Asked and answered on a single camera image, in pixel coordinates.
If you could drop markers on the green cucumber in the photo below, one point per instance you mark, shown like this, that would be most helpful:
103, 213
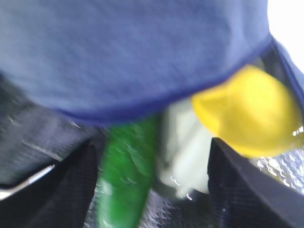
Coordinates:
127, 173

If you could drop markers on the green lidded food container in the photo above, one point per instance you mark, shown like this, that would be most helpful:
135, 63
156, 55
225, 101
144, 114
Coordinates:
183, 157

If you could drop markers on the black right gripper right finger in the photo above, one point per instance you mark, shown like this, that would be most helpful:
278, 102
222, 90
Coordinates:
244, 197

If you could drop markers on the navy blue lunch bag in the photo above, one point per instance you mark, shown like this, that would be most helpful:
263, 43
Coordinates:
70, 70

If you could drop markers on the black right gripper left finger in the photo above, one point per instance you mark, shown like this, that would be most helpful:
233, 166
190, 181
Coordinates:
62, 198

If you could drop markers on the yellow lemon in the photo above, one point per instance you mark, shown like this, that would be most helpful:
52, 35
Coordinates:
252, 112

